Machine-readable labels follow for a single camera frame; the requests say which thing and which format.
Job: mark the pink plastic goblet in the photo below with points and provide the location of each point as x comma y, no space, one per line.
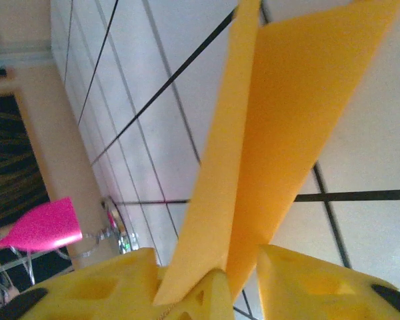
46,226

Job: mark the orange paper sheet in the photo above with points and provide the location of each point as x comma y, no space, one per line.
286,100

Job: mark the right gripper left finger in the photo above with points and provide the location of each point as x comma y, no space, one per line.
96,286

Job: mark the aluminium frame post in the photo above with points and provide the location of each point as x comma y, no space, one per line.
20,55

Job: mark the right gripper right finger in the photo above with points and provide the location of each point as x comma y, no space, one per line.
320,286

